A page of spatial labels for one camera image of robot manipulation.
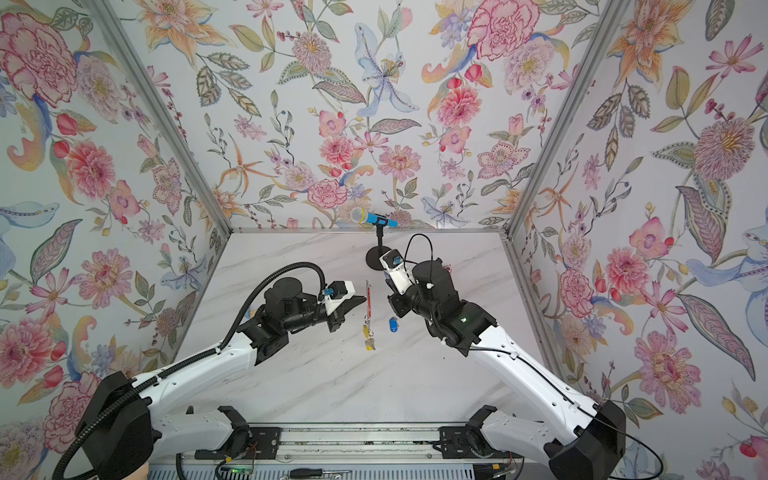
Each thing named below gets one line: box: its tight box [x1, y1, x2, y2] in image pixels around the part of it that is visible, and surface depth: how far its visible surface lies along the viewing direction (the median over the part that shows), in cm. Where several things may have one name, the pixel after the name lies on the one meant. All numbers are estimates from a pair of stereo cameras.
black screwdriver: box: [289, 468, 353, 479], surface depth 72 cm
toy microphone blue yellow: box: [350, 207, 399, 228], surface depth 95 cm
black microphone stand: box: [366, 215, 392, 271], surface depth 112 cm
